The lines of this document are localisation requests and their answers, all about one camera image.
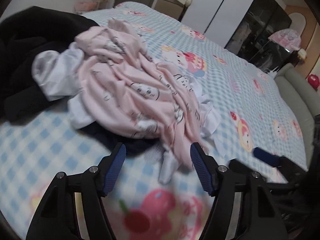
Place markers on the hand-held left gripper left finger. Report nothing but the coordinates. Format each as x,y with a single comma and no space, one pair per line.
115,170

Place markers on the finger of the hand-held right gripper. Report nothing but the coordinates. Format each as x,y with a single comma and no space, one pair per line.
262,155
240,165

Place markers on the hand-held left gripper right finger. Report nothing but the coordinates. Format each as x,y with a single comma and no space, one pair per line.
202,170

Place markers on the pink printed garment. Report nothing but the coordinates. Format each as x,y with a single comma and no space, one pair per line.
120,67

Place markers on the white garment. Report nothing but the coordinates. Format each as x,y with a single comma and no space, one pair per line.
57,72

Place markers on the navy striped garment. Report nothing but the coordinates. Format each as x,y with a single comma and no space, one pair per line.
135,146

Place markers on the grey upholstered headboard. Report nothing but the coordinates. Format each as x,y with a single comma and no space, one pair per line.
297,92

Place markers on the blue checked printed blanket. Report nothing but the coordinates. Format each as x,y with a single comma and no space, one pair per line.
225,80

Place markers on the red plush toy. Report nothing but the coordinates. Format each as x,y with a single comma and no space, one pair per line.
313,81

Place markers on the small cream object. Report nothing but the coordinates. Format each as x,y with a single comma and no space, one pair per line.
302,53

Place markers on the pink frilly canopy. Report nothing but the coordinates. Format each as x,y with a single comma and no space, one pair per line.
285,38

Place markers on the dark glass wardrobe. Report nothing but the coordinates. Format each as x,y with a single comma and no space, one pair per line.
262,30

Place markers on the white wardrobe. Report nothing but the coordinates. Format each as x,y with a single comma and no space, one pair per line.
220,10

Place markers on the black garment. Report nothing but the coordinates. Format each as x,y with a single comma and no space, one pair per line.
22,42

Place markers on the pale pink plush toy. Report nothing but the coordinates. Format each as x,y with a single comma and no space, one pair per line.
85,5

